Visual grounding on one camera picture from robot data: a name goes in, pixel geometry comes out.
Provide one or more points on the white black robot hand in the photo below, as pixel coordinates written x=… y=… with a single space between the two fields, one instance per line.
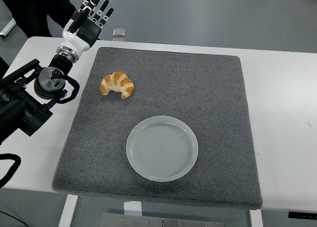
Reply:
x=85 y=30

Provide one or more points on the golden croissant bread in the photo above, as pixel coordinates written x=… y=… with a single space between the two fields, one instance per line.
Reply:
x=116 y=82

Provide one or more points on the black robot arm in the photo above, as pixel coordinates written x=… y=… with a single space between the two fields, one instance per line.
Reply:
x=15 y=108

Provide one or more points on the pale grey round plate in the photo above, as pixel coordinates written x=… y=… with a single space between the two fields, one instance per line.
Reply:
x=162 y=149

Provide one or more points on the person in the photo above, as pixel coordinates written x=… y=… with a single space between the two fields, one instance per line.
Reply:
x=32 y=9

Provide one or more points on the grey felt mat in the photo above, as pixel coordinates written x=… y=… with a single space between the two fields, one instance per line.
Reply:
x=185 y=88

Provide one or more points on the white table leg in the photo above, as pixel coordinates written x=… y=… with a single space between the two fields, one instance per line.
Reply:
x=256 y=219
x=68 y=212

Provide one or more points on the black table control panel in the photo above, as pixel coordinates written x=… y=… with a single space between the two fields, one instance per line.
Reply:
x=302 y=215

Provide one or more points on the white furniture frame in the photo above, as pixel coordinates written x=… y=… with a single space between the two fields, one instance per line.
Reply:
x=6 y=29

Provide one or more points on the white table bracket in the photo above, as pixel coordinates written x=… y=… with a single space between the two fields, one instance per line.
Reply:
x=132 y=208

